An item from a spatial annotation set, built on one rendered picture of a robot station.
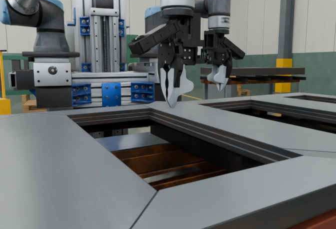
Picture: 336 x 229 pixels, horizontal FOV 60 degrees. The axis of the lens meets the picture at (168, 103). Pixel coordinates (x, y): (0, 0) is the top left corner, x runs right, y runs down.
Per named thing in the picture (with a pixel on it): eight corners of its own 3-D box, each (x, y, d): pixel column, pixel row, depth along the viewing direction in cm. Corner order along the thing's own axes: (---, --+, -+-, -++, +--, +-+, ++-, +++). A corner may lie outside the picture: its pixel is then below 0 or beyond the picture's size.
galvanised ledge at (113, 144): (299, 127, 155) (299, 122, 154) (29, 172, 92) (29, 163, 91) (269, 121, 172) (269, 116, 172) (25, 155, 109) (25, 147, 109)
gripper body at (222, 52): (199, 65, 103) (200, 30, 102) (219, 65, 108) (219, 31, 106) (213, 65, 97) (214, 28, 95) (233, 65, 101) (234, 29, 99)
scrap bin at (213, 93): (236, 108, 637) (237, 82, 629) (223, 110, 611) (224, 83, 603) (215, 105, 685) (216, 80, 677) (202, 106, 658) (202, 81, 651)
